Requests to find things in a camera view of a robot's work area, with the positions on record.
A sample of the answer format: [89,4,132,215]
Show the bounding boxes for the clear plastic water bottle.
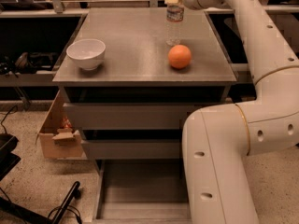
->
[166,4,184,46]

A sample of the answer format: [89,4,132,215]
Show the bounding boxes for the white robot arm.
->
[164,0,299,224]

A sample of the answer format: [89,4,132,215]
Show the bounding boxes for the grey drawer cabinet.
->
[52,6,239,161]

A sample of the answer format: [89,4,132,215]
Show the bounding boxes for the grey top drawer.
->
[64,87,224,130]

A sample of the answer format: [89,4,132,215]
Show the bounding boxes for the grey middle drawer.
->
[81,129,182,160]

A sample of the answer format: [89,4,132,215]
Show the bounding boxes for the grey open bottom drawer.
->
[93,159,192,224]

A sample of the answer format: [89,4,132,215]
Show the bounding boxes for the dark chair seat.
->
[224,16,248,63]

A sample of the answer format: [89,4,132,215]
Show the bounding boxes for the orange fruit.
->
[168,45,192,69]

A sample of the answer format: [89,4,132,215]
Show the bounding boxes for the white ceramic bowl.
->
[66,39,106,70]

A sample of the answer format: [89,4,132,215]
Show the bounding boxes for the black headphones on shelf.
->
[15,52,59,74]

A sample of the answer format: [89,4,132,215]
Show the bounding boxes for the brown cardboard box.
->
[38,92,83,159]

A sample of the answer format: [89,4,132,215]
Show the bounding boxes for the black chair base leg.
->
[48,181,82,224]

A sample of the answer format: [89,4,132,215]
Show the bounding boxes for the black equipment at left edge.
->
[0,133,21,181]

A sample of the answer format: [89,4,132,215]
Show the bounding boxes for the black floor cable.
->
[47,204,83,224]

